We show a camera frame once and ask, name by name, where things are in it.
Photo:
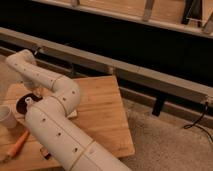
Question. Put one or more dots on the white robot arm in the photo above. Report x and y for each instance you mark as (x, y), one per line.
(48, 122)

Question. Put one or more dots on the white sponge block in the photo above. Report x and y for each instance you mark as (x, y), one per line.
(72, 114)

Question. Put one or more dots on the long grey metal rail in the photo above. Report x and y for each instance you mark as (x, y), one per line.
(163, 82)

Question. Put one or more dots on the white paper cup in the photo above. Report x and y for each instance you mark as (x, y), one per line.
(7, 119)

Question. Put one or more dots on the orange carrot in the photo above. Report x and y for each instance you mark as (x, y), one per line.
(11, 153)

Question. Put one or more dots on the dark purple ceramic bowl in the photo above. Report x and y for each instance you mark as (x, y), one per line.
(21, 105)

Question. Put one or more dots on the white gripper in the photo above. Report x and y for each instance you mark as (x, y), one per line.
(33, 86)

